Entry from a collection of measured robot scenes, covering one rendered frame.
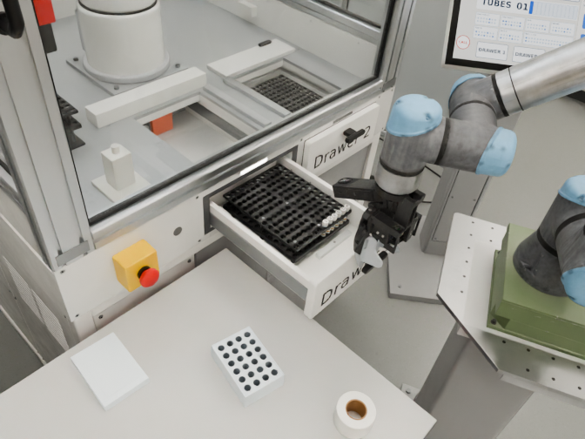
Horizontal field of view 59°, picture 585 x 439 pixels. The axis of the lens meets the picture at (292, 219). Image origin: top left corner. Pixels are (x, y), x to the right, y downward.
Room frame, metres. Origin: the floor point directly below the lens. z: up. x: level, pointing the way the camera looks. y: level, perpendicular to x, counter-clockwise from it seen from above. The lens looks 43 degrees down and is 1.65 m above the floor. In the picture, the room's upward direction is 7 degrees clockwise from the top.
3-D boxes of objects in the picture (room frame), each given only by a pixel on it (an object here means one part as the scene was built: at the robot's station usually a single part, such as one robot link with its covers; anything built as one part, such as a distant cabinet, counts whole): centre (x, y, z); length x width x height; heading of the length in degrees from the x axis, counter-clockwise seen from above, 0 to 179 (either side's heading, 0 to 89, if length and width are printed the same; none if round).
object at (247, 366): (0.51, 0.05, 0.78); 0.12 x 0.08 x 0.04; 40
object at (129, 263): (0.64, 0.29, 0.88); 0.07 x 0.05 x 0.07; 141
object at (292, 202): (0.84, 0.02, 0.87); 0.22 x 0.18 x 0.06; 51
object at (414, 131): (0.70, -0.17, 1.20); 0.09 x 0.08 x 0.11; 82
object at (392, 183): (0.70, -0.17, 1.13); 0.08 x 0.08 x 0.05
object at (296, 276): (0.85, 0.02, 0.86); 0.40 x 0.26 x 0.06; 51
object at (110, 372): (0.47, 0.30, 0.77); 0.13 x 0.09 x 0.02; 48
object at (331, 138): (1.15, -0.10, 0.87); 0.29 x 0.02 x 0.11; 141
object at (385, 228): (0.69, -0.17, 1.05); 0.09 x 0.08 x 0.12; 51
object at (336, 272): (0.72, -0.14, 0.87); 0.29 x 0.02 x 0.11; 141
